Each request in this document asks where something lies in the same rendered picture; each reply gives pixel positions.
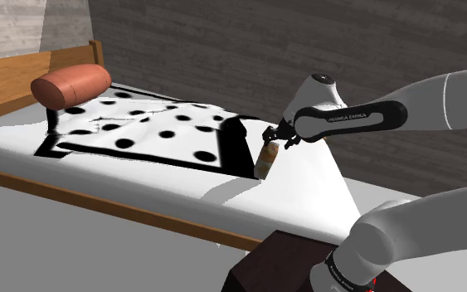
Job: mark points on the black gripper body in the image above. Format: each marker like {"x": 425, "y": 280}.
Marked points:
{"x": 279, "y": 134}

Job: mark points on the orange and white bottle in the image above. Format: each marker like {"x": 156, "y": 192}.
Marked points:
{"x": 266, "y": 161}

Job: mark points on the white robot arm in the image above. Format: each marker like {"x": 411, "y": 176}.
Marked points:
{"x": 419, "y": 226}

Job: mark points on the white black dotted blanket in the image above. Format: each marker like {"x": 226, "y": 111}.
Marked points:
{"x": 152, "y": 129}

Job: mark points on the dark robot stand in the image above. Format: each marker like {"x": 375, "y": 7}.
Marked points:
{"x": 277, "y": 263}

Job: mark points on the wooden bed with white mattress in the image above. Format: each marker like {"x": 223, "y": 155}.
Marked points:
{"x": 144, "y": 182}

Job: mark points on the reddish brown bolster pillow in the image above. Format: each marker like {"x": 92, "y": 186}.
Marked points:
{"x": 71, "y": 86}

